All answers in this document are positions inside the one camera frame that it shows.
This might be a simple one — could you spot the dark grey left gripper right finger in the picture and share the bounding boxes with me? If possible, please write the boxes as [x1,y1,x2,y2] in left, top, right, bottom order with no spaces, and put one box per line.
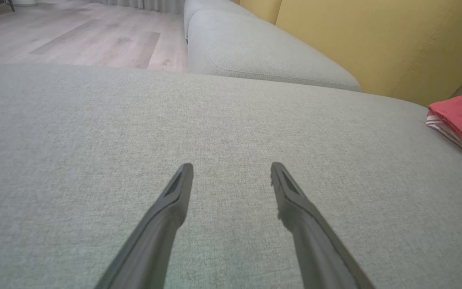
[270,162,376,289]

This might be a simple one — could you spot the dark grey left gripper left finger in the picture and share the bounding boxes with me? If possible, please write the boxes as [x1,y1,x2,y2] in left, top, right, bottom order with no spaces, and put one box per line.
[95,163,194,289]

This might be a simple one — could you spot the large grey fabric ottoman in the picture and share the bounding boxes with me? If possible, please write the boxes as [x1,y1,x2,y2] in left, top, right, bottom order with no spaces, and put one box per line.
[0,63,462,289]

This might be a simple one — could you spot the grey sofa seat cushion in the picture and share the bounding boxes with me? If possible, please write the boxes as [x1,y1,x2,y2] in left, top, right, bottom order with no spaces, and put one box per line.
[183,0,257,41]
[187,10,362,92]

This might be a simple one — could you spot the yellow sofa backrest cushion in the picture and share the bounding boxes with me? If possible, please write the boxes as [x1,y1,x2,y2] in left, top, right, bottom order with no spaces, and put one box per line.
[275,0,462,107]
[239,0,283,25]

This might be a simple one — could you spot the grey pleated curtain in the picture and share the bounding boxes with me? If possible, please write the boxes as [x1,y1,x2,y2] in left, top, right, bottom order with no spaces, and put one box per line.
[91,0,185,12]

